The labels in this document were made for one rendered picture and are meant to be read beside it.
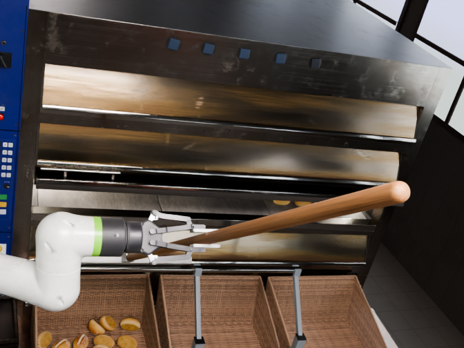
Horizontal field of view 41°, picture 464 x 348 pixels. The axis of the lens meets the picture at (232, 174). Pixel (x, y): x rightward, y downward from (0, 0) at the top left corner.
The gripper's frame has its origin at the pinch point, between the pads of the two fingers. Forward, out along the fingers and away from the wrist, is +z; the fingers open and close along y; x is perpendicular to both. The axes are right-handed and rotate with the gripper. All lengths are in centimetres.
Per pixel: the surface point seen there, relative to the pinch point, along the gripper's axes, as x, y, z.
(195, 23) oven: -93, -100, 28
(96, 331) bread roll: -165, 32, 2
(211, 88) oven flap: -100, -74, 38
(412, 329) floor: -244, 44, 246
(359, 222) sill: -142, -22, 138
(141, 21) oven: -87, -94, 4
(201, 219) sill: -142, -21, 48
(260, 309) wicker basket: -159, 24, 86
